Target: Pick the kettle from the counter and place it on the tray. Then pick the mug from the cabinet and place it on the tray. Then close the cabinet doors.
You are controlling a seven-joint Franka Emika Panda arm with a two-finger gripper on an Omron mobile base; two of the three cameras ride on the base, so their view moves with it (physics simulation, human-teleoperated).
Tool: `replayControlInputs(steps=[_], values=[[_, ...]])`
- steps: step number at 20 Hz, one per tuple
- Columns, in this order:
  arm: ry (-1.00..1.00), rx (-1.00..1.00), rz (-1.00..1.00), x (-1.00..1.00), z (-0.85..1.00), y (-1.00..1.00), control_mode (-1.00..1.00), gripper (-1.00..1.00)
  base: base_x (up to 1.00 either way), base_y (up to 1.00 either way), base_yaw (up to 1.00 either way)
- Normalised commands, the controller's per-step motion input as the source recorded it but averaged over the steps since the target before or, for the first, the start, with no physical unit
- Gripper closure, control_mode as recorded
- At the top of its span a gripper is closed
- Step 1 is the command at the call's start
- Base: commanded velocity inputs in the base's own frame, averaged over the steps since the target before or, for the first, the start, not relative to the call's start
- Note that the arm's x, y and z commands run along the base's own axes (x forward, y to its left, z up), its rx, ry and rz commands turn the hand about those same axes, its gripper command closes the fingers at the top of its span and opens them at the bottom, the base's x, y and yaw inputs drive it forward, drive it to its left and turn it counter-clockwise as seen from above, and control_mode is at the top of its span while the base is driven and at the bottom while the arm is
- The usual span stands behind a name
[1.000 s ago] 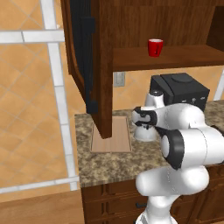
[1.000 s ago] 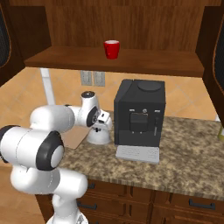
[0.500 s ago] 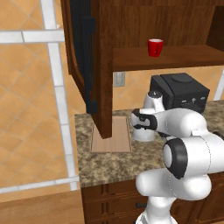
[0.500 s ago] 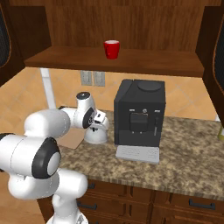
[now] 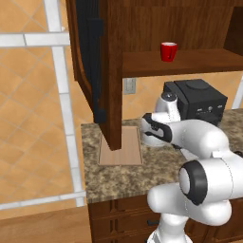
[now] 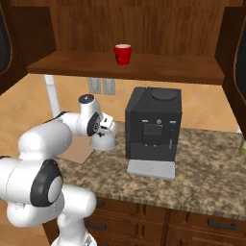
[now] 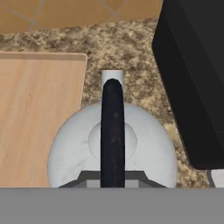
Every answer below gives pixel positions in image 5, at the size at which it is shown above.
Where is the black cabinet door handle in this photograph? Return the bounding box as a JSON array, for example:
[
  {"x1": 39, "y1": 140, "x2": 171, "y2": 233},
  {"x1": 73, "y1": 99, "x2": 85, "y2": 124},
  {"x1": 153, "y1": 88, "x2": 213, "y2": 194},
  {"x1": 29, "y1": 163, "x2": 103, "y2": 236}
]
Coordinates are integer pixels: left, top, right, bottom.
[{"x1": 87, "y1": 18, "x2": 107, "y2": 125}]

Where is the grey wall outlet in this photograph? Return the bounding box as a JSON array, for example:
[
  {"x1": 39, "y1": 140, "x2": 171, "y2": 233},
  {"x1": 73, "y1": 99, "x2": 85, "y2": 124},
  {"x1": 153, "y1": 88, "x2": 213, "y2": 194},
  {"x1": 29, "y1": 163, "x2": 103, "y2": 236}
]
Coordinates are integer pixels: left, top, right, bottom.
[{"x1": 122, "y1": 78, "x2": 137, "y2": 95}]

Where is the dark wooden wall cabinet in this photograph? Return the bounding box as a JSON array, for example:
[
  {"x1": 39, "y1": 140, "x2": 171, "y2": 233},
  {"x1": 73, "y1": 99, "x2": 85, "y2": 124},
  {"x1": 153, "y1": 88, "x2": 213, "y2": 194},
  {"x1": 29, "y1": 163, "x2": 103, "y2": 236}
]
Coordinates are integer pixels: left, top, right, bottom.
[{"x1": 121, "y1": 0, "x2": 243, "y2": 79}]

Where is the black coffee machine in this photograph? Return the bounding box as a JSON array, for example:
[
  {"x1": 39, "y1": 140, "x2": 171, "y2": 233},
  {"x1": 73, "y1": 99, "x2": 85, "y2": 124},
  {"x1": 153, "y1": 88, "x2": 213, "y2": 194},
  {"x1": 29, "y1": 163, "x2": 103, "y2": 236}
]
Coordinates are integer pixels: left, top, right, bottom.
[{"x1": 163, "y1": 79, "x2": 229, "y2": 127}]

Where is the black drawer handle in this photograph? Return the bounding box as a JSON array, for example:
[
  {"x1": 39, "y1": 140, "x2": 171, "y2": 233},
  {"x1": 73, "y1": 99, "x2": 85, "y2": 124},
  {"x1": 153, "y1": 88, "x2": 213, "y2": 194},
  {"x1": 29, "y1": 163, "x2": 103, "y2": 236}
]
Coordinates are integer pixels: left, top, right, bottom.
[{"x1": 146, "y1": 219, "x2": 161, "y2": 227}]

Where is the light wooden tray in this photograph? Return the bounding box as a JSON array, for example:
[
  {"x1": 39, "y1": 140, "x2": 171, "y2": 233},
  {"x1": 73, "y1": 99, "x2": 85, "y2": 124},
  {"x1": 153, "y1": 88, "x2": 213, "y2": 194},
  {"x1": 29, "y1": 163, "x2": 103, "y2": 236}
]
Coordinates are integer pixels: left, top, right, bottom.
[{"x1": 98, "y1": 125, "x2": 144, "y2": 166}]

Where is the dark wooden cabinet door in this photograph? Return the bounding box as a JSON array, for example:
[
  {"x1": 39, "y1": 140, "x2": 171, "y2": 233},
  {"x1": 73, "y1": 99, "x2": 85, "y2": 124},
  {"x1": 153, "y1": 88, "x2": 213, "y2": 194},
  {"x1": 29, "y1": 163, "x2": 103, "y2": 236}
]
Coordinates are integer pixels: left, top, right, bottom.
[{"x1": 65, "y1": 0, "x2": 123, "y2": 152}]

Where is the white window frame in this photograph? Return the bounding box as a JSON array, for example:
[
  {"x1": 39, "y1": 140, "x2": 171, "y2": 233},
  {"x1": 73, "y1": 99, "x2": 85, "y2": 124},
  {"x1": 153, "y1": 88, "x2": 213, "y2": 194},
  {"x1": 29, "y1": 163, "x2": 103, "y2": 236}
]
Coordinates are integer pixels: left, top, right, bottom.
[{"x1": 0, "y1": 0, "x2": 87, "y2": 212}]

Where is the wooden base cabinet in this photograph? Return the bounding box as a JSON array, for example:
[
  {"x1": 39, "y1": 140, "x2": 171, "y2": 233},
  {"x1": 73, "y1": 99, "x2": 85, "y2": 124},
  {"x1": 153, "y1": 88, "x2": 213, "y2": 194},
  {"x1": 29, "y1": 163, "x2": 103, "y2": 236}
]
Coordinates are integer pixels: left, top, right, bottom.
[{"x1": 87, "y1": 189, "x2": 243, "y2": 243}]

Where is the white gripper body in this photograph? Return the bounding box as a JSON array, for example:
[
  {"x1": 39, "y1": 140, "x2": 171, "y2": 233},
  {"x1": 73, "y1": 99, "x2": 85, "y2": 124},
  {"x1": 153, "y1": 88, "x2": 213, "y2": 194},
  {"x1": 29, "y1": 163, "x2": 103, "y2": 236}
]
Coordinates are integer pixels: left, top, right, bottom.
[{"x1": 140, "y1": 131, "x2": 174, "y2": 148}]

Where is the white frame post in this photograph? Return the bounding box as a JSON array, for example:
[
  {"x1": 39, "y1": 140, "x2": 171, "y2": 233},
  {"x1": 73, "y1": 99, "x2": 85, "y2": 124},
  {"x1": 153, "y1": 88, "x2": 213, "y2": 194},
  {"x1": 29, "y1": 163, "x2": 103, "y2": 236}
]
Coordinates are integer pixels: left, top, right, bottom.
[{"x1": 232, "y1": 74, "x2": 243, "y2": 110}]

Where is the red mug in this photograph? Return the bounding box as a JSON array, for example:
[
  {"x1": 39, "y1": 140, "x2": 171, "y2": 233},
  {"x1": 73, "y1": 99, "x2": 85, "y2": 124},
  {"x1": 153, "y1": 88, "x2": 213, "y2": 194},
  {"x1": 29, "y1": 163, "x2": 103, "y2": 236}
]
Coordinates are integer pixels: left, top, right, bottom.
[{"x1": 159, "y1": 42, "x2": 178, "y2": 63}]

